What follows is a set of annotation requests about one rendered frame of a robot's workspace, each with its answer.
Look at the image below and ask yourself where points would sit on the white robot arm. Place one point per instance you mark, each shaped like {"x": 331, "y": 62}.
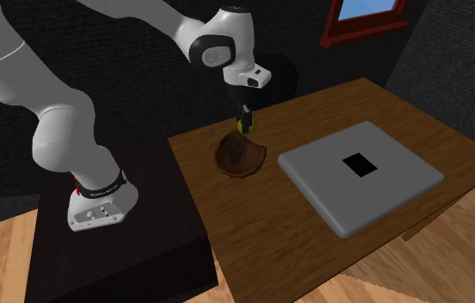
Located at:
{"x": 61, "y": 126}

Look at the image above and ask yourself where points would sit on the red framed window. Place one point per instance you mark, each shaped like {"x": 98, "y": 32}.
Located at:
{"x": 363, "y": 25}

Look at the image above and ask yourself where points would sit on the yellow ball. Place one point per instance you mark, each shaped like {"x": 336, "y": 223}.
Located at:
{"x": 254, "y": 124}

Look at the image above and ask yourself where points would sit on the brown wooden table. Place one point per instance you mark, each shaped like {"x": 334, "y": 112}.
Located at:
{"x": 258, "y": 222}

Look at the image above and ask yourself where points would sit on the brown wooden bowl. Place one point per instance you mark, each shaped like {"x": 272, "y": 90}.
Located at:
{"x": 241, "y": 157}

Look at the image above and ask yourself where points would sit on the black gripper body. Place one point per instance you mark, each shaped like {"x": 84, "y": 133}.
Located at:
{"x": 239, "y": 95}

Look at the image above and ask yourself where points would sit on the grey flat tablet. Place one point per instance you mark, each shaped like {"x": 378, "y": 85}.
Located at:
{"x": 325, "y": 184}

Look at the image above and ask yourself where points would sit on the dark robot stand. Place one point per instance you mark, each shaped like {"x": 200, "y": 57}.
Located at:
{"x": 136, "y": 251}

